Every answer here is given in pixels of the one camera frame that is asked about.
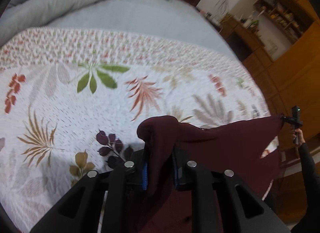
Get maroon pants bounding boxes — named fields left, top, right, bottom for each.
left=137, top=115, right=283, bottom=232

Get right hand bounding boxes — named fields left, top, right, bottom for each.
left=292, top=128, right=305, bottom=146

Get floral white bedspread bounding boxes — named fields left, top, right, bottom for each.
left=1, top=28, right=270, bottom=232

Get light blue bed sheet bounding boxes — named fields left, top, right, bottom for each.
left=47, top=0, right=238, bottom=61

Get wooden wardrobe wall unit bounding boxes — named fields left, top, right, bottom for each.
left=221, top=0, right=319, bottom=150

